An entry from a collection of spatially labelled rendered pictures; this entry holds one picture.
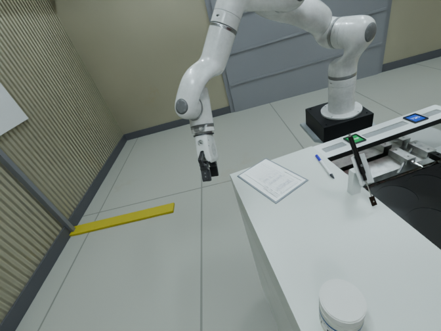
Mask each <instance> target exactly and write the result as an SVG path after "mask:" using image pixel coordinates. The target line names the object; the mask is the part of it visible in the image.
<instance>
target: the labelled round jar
mask: <svg viewBox="0 0 441 331"><path fill-rule="evenodd" d="M366 311H367V304H366V300H365V298H364V296H363V294H362V293H361V291H359V289H357V287H355V285H353V284H351V283H350V282H348V281H345V280H341V279H331V280H328V281H326V282H325V283H323V285H322V286H321V288H320V293H319V318H320V324H321V326H322V329H323V330H324V331H362V327H363V325H364V319H365V316H366Z"/></svg>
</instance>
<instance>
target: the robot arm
mask: <svg viewBox="0 0 441 331"><path fill-rule="evenodd" d="M244 12H256V13H257V14H258V15H259V16H261V17H263V18H266V19H269V20H273V21H276V22H281V23H285V24H290V25H292V26H296V27H298V28H301V29H303V30H305V31H307V32H309V33H311V34H312V35H313V37H314V38H315V40H316V42H317V44H319V45H320V46H321V47H324V48H326V49H343V50H344V53H343V56H340V57H338V58H336V59H334V60H332V61H331V62H330V64H329V67H328V104H327V105H325V106H324V107H323V108H322V109H321V115H322V116H323V117H325V118H327V119H329V120H347V119H350V118H353V117H356V116H357V115H359V114H360V113H361V112H362V105H361V104H360V103H358V102H355V94H356V76H357V67H358V61H359V58H360V56H361V55H362V53H363V52H364V51H365V50H366V49H367V47H368V46H369V45H370V44H371V42H372V41H373V39H374V38H375V34H376V31H377V26H376V23H375V20H374V19H373V18H372V17H371V16H368V15H354V16H341V17H336V16H332V12H331V10H330V8H329V7H328V6H327V5H326V4H325V3H323V2H322V1H320V0H217V1H216V3H215V8H214V11H213V15H212V18H211V22H210V25H209V29H208V32H207V37H206V39H205V44H204V47H203V51H202V54H201V57H200V59H199V60H198V61H197V62H196V63H194V64H193V65H191V67H189V69H187V71H186V72H185V74H184V75H183V77H182V79H181V82H180V85H179V88H178V92H177V96H176V100H175V112H176V114H177V115H178V116H179V117H180V118H183V119H187V120H189V121H190V127H191V132H192V135H194V137H195V138H196V150H197V155H198V162H199V166H200V170H201V176H202V180H203V182H206V181H211V180H212V179H211V177H216V176H219V172H218V167H217V162H216V161H217V160H218V158H219V157H218V154H217V147H216V144H215V140H214V137H213V134H214V133H212V131H214V130H215V127H214V123H213V116H212V111H211V104H210V100H209V92H208V88H207V87H205V85H206V84H207V82H208V81H209V80H210V79H211V78H212V77H215V76H219V75H221V74H222V73H223V72H224V69H225V68H226V64H227V62H228V58H229V56H230V52H231V50H232V46H233V44H234V40H235V38H236V34H237V32H238V28H239V25H240V22H241V19H242V15H243V13H244ZM209 165H210V167H209Z"/></svg>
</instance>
